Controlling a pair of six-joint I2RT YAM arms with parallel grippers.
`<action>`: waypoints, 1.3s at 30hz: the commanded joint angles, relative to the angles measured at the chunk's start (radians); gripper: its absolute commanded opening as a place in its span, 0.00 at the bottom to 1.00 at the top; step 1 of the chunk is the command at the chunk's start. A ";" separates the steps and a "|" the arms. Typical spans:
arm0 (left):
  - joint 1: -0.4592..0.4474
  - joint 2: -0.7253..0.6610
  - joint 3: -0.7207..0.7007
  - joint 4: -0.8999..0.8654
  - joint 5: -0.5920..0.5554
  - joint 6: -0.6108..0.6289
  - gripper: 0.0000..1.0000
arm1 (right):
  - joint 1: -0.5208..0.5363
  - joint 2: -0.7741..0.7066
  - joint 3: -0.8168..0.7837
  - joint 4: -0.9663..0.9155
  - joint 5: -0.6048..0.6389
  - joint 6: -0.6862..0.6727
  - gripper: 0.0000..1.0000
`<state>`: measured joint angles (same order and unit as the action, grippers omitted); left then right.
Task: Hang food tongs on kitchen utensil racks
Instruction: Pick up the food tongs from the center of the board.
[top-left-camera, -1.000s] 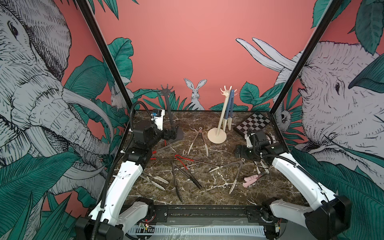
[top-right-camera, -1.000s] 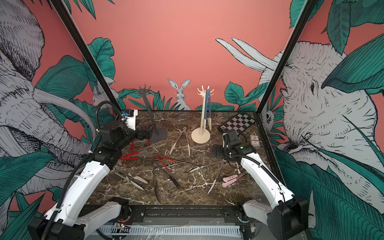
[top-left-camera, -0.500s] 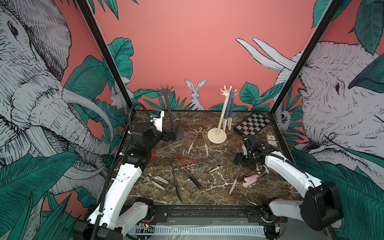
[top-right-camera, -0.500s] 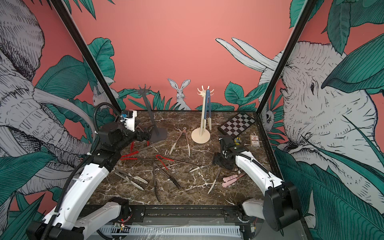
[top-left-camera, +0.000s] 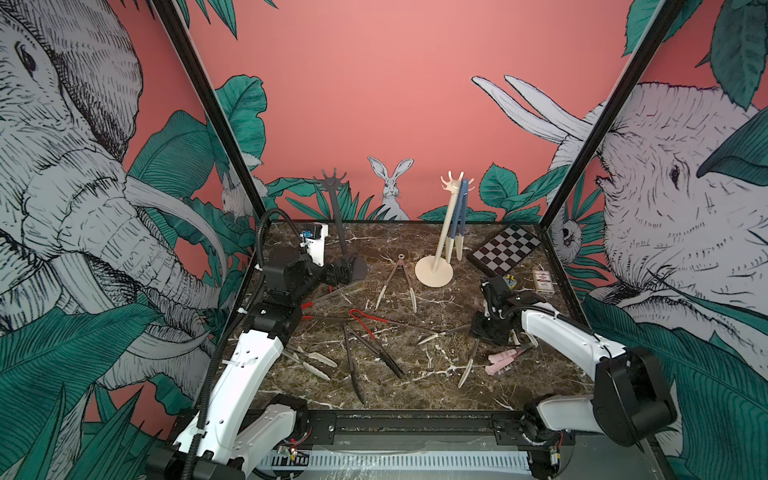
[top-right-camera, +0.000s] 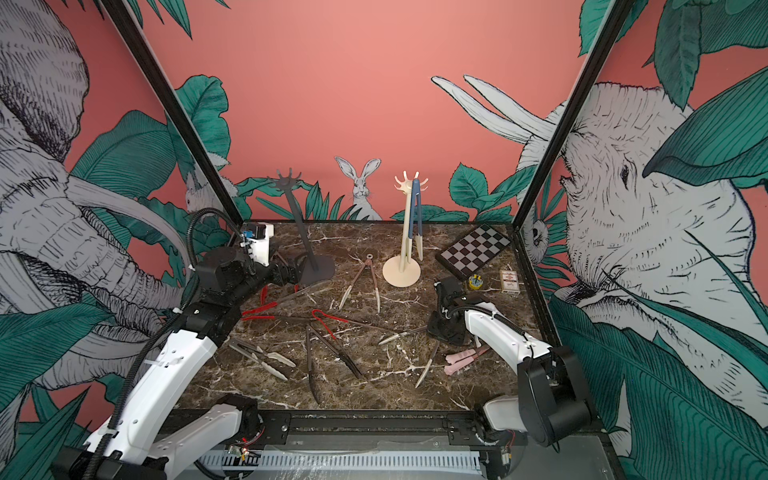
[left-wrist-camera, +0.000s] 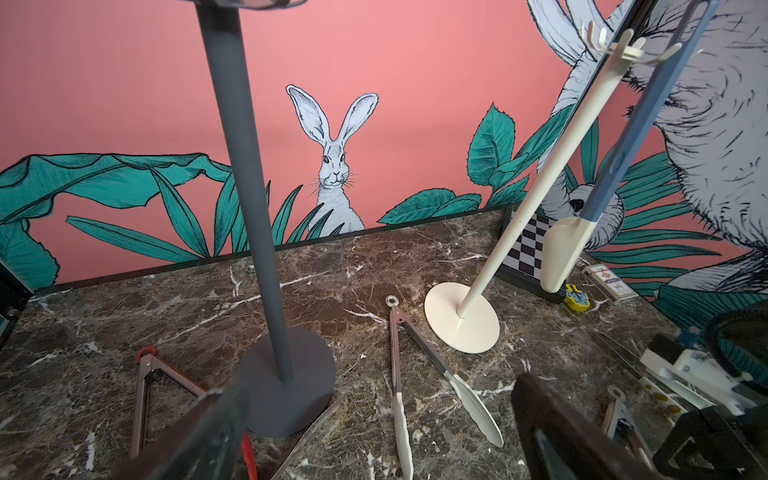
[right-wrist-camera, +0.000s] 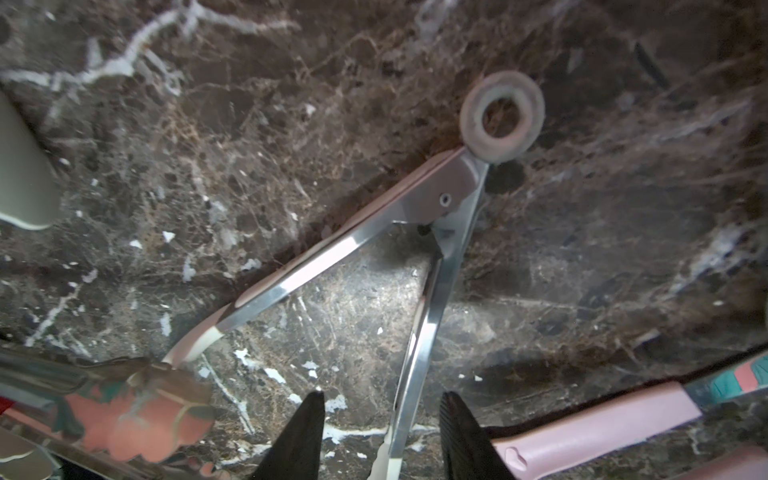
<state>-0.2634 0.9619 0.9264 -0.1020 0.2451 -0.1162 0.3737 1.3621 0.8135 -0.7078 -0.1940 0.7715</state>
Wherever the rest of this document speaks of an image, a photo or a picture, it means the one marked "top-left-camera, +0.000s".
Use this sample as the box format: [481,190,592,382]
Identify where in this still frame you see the cream tipped tongs near left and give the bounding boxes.
[281,345,338,381]

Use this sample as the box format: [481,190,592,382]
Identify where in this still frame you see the grey utensil rack stand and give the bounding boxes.
[319,169,368,282]

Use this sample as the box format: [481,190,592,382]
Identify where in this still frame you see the white spotted tongs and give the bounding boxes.
[416,324,480,389]

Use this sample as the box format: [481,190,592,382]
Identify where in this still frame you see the pink tipped tongs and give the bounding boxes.
[484,342,537,376]

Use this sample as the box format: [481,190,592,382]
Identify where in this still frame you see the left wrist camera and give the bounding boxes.
[299,222,329,267]

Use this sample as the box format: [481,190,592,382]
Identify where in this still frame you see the black enclosure frame post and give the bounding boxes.
[538,0,686,230]

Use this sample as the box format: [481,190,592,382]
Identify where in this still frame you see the playing card box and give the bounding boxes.
[532,269,556,295]

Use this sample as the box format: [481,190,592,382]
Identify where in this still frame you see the black front rail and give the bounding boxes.
[173,409,649,448]

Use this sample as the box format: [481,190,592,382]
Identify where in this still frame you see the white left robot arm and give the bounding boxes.
[146,247,367,479]

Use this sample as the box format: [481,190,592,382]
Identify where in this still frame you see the black white chessboard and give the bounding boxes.
[468,224,541,277]

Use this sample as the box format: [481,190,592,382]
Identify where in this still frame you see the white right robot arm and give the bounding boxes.
[470,276,678,447]

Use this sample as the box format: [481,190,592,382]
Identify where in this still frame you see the white cable duct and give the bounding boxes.
[257,450,531,475]

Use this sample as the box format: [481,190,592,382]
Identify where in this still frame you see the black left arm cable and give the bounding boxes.
[179,208,301,480]

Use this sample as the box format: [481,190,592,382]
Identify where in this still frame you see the black steel tongs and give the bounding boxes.
[342,324,406,405]

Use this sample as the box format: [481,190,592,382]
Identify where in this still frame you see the cream steel tongs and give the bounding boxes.
[374,253,418,313]

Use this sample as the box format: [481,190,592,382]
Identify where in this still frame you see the left black frame post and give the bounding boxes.
[152,0,266,217]

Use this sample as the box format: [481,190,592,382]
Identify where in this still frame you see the red steel tongs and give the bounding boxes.
[301,281,367,320]

